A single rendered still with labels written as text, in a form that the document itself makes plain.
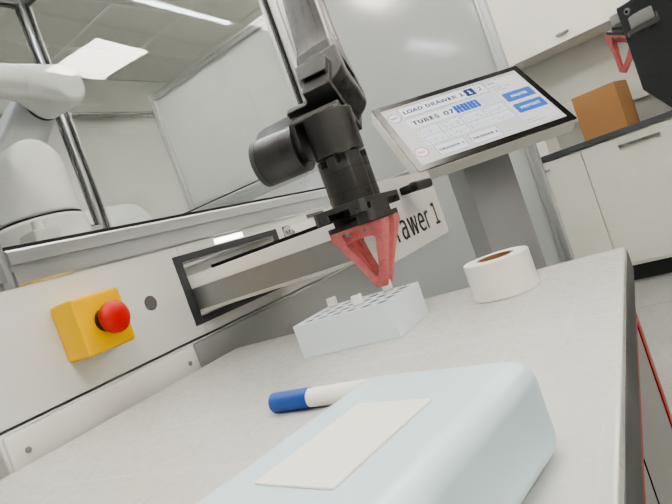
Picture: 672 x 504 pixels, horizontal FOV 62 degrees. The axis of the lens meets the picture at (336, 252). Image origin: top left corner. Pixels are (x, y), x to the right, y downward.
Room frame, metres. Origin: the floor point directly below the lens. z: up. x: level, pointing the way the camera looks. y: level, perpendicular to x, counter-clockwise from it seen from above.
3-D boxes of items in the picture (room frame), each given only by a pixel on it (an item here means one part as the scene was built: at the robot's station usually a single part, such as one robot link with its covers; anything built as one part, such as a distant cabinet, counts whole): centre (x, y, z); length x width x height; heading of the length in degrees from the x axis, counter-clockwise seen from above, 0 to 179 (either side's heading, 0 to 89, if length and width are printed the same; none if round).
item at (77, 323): (0.69, 0.31, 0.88); 0.07 x 0.05 x 0.07; 150
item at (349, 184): (0.63, -0.04, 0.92); 0.10 x 0.07 x 0.07; 151
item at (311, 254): (0.93, 0.07, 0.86); 0.40 x 0.26 x 0.06; 60
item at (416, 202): (0.83, -0.12, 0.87); 0.29 x 0.02 x 0.11; 150
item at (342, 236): (0.64, -0.04, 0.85); 0.07 x 0.07 x 0.09; 61
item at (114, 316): (0.68, 0.28, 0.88); 0.04 x 0.03 x 0.04; 150
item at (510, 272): (0.59, -0.16, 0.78); 0.07 x 0.07 x 0.04
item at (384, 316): (0.62, 0.00, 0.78); 0.12 x 0.08 x 0.04; 59
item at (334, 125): (0.63, -0.04, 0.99); 0.07 x 0.06 x 0.07; 66
